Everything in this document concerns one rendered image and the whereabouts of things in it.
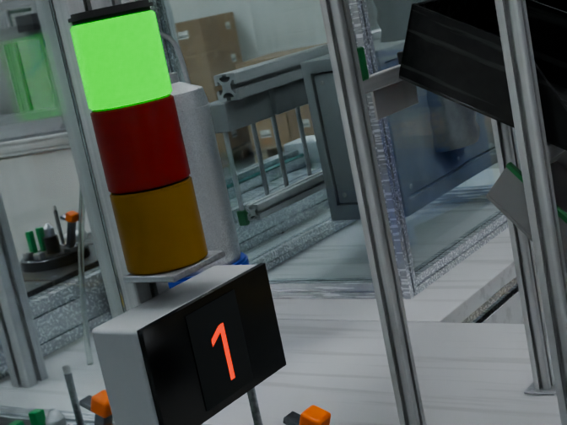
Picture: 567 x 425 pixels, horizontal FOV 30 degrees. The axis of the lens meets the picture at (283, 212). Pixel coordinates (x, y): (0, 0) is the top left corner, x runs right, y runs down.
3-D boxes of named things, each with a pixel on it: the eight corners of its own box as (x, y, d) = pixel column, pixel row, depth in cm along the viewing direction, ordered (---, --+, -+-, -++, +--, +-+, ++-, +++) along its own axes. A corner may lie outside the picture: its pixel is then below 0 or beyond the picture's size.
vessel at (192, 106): (259, 250, 173) (210, 19, 165) (207, 278, 162) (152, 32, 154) (194, 252, 181) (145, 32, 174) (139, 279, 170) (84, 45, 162)
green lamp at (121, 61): (189, 88, 63) (171, 6, 62) (133, 104, 59) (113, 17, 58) (128, 98, 66) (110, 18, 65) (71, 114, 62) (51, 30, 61)
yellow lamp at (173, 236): (224, 249, 65) (207, 171, 64) (172, 275, 61) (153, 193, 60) (164, 250, 68) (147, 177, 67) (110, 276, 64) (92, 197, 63)
